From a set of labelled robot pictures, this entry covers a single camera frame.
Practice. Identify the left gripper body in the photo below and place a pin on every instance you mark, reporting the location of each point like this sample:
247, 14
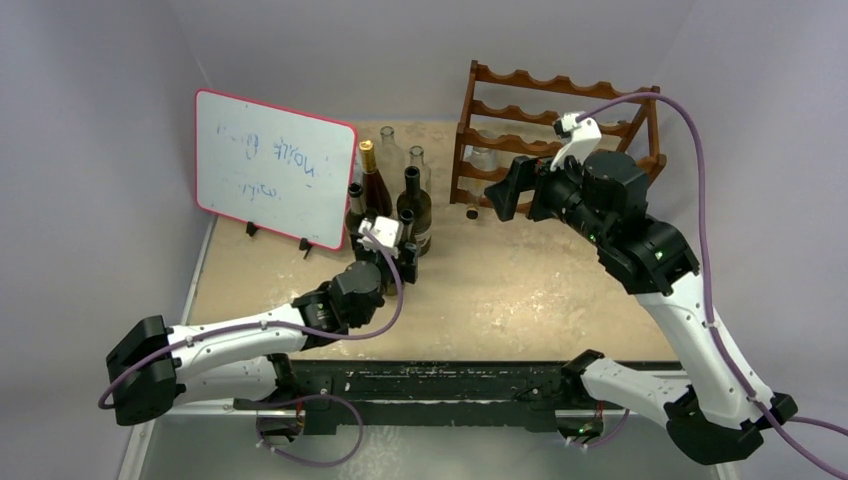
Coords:
381, 260

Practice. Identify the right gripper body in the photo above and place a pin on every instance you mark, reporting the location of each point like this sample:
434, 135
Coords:
530, 187

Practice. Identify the dark gold-capped wine bottle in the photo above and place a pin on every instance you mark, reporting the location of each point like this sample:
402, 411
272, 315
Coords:
377, 196

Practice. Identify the clear slim glass bottle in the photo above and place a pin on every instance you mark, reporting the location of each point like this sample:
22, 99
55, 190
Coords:
390, 159

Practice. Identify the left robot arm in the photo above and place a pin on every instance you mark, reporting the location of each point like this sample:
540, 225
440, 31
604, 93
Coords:
156, 367

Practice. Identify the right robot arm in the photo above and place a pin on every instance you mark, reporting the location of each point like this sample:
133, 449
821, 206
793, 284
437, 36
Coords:
719, 412

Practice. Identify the brown wooden wine rack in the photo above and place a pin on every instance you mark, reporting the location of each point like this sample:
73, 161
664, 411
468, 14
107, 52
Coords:
467, 136

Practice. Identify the red framed whiteboard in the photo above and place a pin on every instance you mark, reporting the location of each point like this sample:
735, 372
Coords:
282, 170

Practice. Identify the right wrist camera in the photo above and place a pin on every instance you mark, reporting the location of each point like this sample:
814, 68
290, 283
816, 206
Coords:
579, 137

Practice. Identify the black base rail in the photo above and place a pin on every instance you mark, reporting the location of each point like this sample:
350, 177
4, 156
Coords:
533, 395

